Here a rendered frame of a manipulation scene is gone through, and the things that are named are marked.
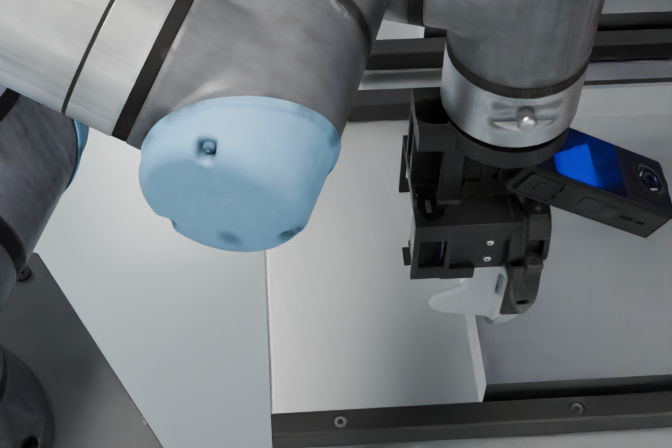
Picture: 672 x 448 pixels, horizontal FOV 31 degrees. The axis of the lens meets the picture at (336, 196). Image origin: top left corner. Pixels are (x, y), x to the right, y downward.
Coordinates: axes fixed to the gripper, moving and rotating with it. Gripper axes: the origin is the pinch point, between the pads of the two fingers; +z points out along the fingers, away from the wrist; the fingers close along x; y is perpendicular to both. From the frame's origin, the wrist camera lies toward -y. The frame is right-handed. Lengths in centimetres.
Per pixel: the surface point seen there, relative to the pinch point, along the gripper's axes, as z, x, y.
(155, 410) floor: 92, -44, 33
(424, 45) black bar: 1.6, -26.7, 2.1
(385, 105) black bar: 1.8, -20.4, 5.9
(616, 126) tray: 3.4, -18.5, -12.5
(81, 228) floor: 92, -79, 46
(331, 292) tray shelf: 3.6, -4.2, 11.2
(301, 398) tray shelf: 3.6, 4.3, 13.8
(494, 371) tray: 3.4, 3.1, 0.6
